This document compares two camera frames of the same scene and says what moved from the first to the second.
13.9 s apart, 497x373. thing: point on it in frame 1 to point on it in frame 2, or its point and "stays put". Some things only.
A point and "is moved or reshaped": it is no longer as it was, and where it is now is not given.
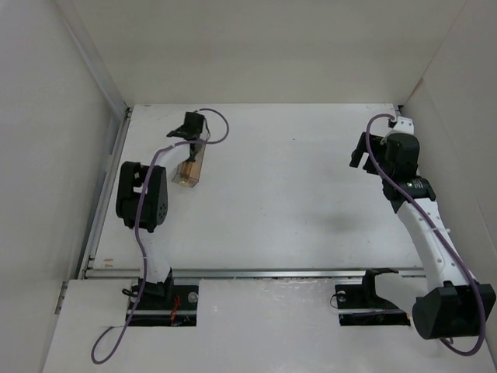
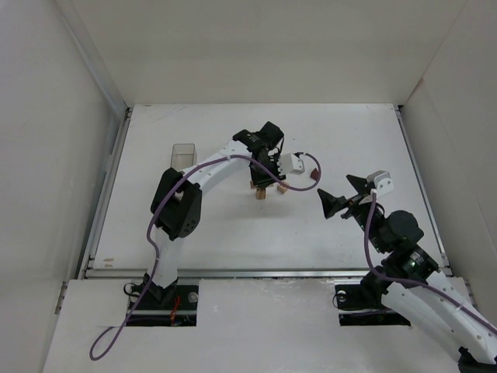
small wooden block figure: x=189 y=169 is moved or reshaped
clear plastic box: x=188 y=172 is moved or reshaped
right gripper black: x=363 y=151 to x=348 y=204
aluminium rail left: x=88 y=255 stays put
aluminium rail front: x=247 y=272 stays put
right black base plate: x=358 y=306 stays put
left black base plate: x=156 y=311 stays put
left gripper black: x=185 y=130 to x=264 y=179
